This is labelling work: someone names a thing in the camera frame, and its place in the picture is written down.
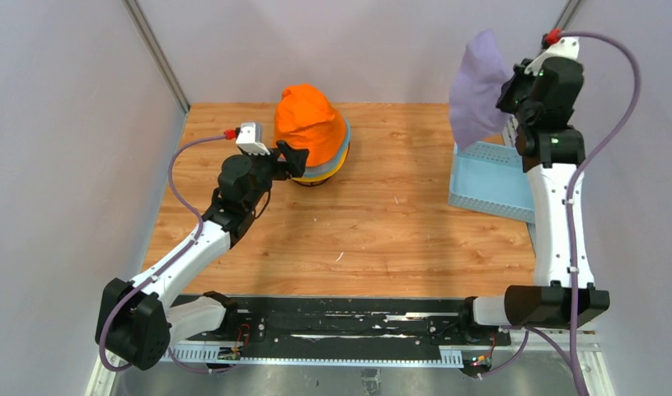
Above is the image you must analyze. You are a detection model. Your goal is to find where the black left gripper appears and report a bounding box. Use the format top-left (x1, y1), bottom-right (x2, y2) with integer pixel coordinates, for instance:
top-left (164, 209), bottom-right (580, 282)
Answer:
top-left (242, 140), bottom-right (308, 211)

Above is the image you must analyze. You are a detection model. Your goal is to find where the light blue bucket hat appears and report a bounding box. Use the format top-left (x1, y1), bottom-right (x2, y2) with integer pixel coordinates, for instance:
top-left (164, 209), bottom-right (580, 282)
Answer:
top-left (329, 118), bottom-right (351, 161)

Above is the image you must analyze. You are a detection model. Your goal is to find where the yellow bucket hat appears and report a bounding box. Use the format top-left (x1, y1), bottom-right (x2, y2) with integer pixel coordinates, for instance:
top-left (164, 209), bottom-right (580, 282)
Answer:
top-left (307, 147), bottom-right (350, 180)

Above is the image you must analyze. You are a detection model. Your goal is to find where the lavender hat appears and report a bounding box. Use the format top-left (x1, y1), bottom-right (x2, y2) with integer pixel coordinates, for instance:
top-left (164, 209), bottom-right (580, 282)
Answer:
top-left (449, 29), bottom-right (511, 150)

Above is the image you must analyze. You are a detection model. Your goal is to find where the orange hat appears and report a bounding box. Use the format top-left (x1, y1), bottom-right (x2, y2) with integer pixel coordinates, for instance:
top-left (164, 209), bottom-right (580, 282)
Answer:
top-left (273, 84), bottom-right (347, 167)

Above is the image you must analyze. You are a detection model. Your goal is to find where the grey hat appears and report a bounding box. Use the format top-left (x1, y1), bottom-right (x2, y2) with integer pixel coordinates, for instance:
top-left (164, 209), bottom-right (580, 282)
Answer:
top-left (303, 158), bottom-right (341, 178)

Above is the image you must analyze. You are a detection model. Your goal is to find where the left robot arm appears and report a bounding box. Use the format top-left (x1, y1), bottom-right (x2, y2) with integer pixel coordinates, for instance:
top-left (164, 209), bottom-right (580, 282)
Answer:
top-left (95, 140), bottom-right (309, 372)

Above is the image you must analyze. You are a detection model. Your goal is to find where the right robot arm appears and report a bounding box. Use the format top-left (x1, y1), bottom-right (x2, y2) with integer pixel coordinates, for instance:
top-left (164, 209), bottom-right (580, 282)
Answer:
top-left (457, 57), bottom-right (610, 344)

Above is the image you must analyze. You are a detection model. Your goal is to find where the light blue plastic basket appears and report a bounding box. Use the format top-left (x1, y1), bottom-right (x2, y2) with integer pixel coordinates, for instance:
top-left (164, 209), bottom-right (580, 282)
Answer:
top-left (448, 141), bottom-right (534, 224)

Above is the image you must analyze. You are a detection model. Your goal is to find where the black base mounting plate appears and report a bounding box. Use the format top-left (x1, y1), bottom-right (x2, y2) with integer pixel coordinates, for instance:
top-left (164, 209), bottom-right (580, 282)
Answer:
top-left (172, 295), bottom-right (511, 368)

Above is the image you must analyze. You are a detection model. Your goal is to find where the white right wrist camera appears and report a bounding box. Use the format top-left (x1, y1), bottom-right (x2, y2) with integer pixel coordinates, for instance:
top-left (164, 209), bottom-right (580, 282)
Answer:
top-left (524, 29), bottom-right (580, 76)

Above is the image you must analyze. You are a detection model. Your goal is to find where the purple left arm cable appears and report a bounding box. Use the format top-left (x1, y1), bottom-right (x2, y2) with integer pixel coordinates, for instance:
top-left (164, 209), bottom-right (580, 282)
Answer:
top-left (97, 134), bottom-right (239, 375)

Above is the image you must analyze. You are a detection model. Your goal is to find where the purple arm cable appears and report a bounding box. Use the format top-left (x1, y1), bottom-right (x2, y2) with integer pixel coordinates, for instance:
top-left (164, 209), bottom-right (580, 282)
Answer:
top-left (97, 134), bottom-right (239, 375)
top-left (477, 31), bottom-right (642, 396)

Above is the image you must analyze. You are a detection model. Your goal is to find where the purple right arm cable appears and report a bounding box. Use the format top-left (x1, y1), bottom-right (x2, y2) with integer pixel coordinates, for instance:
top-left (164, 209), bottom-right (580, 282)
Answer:
top-left (477, 31), bottom-right (642, 396)

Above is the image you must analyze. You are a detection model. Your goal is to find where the aluminium frame rail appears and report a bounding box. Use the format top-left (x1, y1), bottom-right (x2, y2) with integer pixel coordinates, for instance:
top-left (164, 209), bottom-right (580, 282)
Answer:
top-left (84, 313), bottom-right (615, 396)

